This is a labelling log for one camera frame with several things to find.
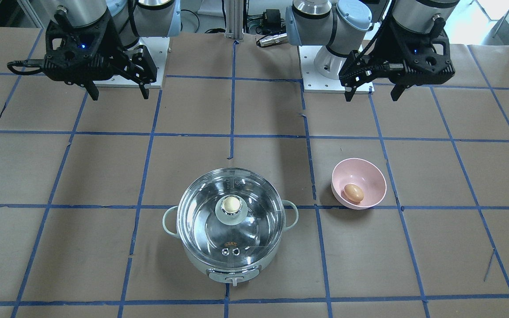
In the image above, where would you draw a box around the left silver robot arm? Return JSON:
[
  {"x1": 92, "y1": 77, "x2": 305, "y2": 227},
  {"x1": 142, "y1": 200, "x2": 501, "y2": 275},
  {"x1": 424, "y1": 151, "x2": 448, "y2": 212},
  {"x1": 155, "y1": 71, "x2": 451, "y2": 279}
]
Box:
[{"x1": 285, "y1": 0, "x2": 458, "y2": 102}]

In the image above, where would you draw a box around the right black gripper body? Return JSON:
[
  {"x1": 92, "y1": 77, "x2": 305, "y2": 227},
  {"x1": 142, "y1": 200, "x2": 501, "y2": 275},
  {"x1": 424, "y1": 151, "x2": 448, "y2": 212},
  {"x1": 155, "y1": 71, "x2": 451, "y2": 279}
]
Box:
[{"x1": 42, "y1": 13, "x2": 157, "y2": 87}]

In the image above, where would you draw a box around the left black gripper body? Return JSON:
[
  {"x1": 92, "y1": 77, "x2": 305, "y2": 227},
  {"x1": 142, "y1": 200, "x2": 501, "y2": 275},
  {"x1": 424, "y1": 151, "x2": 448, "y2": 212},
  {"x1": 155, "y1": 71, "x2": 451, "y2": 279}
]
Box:
[{"x1": 339, "y1": 19, "x2": 455, "y2": 91}]

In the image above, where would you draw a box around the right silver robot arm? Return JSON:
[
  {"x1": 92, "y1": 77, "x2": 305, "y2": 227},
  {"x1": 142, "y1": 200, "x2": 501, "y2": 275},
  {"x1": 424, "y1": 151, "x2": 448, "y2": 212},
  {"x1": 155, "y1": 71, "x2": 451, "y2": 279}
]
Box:
[{"x1": 40, "y1": 0, "x2": 181, "y2": 100}]

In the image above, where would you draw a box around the pale green steel pot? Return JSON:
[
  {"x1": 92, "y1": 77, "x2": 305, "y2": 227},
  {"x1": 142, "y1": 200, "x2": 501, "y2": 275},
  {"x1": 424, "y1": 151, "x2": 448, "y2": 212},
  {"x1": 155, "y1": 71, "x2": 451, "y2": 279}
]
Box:
[{"x1": 163, "y1": 167, "x2": 299, "y2": 287}]

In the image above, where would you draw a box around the glass pot lid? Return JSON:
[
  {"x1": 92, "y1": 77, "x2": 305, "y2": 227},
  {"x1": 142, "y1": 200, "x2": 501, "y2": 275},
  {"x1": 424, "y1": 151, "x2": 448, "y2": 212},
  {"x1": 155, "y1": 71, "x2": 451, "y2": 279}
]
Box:
[{"x1": 177, "y1": 167, "x2": 285, "y2": 270}]

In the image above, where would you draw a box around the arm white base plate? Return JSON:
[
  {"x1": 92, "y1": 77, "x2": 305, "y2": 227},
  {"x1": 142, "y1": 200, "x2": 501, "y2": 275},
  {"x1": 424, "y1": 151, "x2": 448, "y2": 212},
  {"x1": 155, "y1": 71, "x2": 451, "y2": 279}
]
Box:
[
  {"x1": 298, "y1": 40, "x2": 375, "y2": 94},
  {"x1": 91, "y1": 36, "x2": 170, "y2": 88}
]

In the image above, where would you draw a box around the silver cylindrical connector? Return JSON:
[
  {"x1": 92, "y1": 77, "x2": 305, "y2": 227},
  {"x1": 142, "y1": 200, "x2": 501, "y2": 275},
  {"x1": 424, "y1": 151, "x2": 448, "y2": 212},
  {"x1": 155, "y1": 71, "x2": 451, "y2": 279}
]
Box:
[{"x1": 256, "y1": 33, "x2": 289, "y2": 48}]

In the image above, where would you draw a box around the pink plastic bowl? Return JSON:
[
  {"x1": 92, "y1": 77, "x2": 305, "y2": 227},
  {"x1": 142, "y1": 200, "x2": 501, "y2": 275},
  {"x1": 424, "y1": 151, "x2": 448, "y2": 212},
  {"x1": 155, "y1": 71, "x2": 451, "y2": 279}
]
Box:
[{"x1": 331, "y1": 158, "x2": 387, "y2": 210}]

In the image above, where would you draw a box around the aluminium frame post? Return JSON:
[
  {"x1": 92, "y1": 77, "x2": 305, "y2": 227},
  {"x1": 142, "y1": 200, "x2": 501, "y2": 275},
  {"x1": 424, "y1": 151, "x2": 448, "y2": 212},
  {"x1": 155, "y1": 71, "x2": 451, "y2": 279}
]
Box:
[{"x1": 223, "y1": 0, "x2": 246, "y2": 42}]

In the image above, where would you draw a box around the brown egg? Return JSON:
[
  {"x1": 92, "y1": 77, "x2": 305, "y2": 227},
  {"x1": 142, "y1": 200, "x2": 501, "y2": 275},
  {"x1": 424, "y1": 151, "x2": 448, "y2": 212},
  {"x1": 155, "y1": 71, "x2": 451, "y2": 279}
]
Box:
[{"x1": 343, "y1": 183, "x2": 365, "y2": 203}]

